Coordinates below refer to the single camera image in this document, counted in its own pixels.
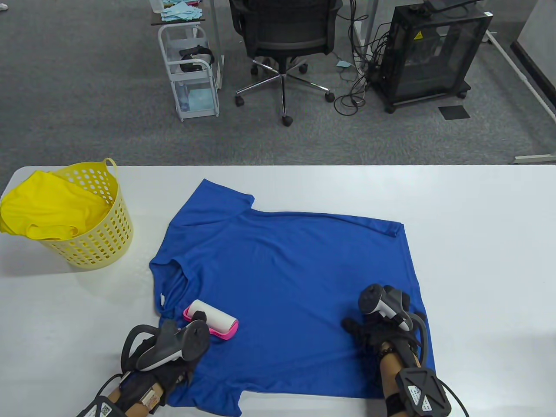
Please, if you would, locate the person's left hand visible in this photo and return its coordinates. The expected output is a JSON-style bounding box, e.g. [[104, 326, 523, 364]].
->
[[119, 311, 207, 409]]

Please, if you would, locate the person's right hand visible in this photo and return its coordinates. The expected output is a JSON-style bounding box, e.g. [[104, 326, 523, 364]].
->
[[341, 291, 428, 359]]

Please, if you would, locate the pink lint roller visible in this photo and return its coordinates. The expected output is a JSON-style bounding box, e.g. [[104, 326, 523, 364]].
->
[[182, 299, 239, 340]]

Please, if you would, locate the blue t-shirt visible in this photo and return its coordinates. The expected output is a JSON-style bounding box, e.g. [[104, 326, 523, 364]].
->
[[149, 178, 436, 417]]

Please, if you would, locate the yellow t-shirt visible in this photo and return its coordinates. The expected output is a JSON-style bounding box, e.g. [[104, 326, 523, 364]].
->
[[0, 170, 114, 240]]

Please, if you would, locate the grey left hand controller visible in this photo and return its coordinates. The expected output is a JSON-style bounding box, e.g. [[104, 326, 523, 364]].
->
[[121, 319, 211, 372]]

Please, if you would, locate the yellow perforated plastic basket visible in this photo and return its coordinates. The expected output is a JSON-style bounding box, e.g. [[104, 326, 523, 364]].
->
[[37, 158, 134, 271]]

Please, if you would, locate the black floor plate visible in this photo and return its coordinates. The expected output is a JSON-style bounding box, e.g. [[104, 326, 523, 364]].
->
[[438, 105, 471, 120]]

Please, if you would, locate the light blue packet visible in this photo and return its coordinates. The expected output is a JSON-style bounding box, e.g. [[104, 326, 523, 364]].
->
[[180, 89, 215, 111]]

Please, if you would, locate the black cabinet on wheels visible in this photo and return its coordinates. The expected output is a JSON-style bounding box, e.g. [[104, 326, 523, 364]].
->
[[369, 4, 493, 114]]

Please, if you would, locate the white rolling cart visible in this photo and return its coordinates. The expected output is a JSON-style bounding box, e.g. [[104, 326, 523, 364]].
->
[[157, 24, 220, 122]]

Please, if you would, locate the white desk leg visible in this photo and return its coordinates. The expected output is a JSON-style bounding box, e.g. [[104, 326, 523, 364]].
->
[[208, 0, 226, 89], [353, 0, 378, 72]]

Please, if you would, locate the black office chair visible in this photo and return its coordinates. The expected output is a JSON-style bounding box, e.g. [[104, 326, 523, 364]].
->
[[229, 0, 344, 127]]

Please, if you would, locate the black headset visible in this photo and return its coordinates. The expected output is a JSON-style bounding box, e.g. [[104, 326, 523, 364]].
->
[[179, 45, 215, 73]]

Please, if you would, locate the pile of light blue cloths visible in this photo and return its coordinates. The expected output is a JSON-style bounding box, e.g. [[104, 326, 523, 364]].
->
[[161, 0, 205, 21]]

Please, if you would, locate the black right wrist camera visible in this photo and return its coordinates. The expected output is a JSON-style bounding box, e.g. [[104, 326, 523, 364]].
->
[[384, 368, 452, 417]]

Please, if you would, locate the tangle of black cables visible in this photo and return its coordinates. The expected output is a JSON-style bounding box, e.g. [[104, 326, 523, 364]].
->
[[334, 0, 391, 117]]

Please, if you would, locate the white desk frame rail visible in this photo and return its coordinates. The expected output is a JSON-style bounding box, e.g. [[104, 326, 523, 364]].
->
[[484, 30, 556, 124]]

